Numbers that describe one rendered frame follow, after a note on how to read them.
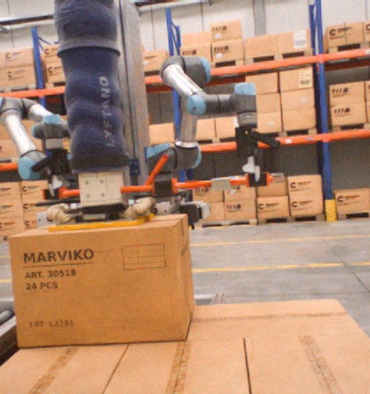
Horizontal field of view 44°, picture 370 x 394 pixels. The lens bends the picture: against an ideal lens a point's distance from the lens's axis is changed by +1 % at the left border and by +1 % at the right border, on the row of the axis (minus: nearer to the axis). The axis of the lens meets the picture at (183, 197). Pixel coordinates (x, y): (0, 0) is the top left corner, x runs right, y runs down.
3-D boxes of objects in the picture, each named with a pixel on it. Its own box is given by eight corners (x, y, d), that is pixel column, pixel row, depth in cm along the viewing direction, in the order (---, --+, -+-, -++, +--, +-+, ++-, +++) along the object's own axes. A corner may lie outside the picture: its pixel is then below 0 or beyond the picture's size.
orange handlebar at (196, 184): (33, 201, 178) (32, 192, 178) (63, 196, 208) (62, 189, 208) (274, 183, 167) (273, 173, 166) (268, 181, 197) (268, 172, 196)
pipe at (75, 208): (49, 222, 168) (47, 206, 168) (74, 215, 193) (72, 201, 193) (140, 215, 164) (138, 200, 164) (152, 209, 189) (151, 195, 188)
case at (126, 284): (18, 347, 164) (7, 237, 162) (61, 312, 204) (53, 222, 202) (184, 340, 157) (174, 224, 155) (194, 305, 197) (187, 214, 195)
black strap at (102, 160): (61, 169, 168) (59, 158, 167) (82, 169, 191) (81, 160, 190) (120, 164, 165) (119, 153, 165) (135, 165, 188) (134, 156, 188)
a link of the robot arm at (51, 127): (54, 116, 211) (63, 113, 205) (57, 140, 212) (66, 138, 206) (38, 115, 206) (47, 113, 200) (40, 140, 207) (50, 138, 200)
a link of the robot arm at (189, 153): (164, 164, 231) (174, 53, 207) (192, 163, 237) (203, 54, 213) (174, 174, 221) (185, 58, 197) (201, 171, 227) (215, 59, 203)
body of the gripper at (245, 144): (236, 159, 175) (234, 127, 174) (259, 157, 174) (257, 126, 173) (236, 159, 167) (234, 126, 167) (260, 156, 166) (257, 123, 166)
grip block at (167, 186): (152, 195, 171) (151, 180, 170) (157, 194, 180) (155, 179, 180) (174, 194, 170) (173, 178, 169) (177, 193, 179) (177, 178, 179)
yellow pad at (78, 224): (47, 232, 166) (47, 218, 166) (59, 229, 176) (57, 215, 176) (139, 226, 162) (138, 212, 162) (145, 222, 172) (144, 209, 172)
